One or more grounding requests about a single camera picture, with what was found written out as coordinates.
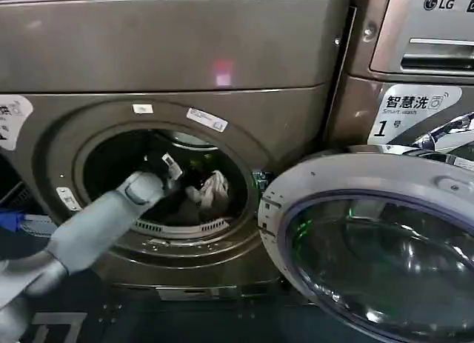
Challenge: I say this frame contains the grey dryer with round opening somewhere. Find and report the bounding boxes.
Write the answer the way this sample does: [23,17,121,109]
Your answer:
[0,0,358,304]

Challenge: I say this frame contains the blue cloth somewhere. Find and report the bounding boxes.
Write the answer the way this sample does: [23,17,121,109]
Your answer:
[0,207,26,233]

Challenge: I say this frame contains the grey slatted crate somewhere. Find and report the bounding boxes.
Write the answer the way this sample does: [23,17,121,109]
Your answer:
[0,179,59,241]

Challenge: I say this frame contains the round glass dryer door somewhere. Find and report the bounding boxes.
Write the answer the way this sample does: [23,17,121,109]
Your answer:
[258,144,474,343]

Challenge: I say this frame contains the white grey garment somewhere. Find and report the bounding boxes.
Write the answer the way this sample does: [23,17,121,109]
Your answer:
[184,169,231,222]

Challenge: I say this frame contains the white washer label sticker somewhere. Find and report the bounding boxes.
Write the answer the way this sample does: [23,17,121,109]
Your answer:
[367,84,464,146]

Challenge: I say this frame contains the grey washing machine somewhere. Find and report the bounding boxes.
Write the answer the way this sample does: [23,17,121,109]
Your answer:
[328,0,474,167]

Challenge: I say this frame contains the white dryer label sticker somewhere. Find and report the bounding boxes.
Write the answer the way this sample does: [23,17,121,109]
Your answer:
[0,94,35,152]

